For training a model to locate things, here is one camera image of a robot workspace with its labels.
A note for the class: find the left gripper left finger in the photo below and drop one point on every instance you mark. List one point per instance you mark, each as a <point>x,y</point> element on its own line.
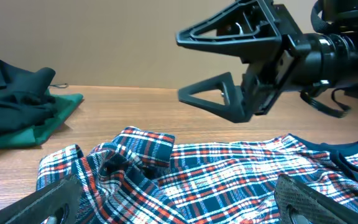
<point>59,201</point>

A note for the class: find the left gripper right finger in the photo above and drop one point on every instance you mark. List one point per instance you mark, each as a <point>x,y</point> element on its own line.
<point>300,204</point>

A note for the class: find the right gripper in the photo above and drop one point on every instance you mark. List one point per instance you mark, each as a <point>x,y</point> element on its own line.
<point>259,33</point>

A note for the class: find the plaid navy red shirt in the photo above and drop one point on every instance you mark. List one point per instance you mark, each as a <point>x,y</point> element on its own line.
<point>145,177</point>

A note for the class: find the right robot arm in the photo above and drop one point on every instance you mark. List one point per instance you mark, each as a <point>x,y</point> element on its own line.
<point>326,58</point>

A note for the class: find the green cloth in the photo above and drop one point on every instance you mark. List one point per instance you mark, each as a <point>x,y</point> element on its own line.
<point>37,135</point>

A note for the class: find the black polo shirt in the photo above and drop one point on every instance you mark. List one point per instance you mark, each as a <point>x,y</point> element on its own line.
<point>24,100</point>

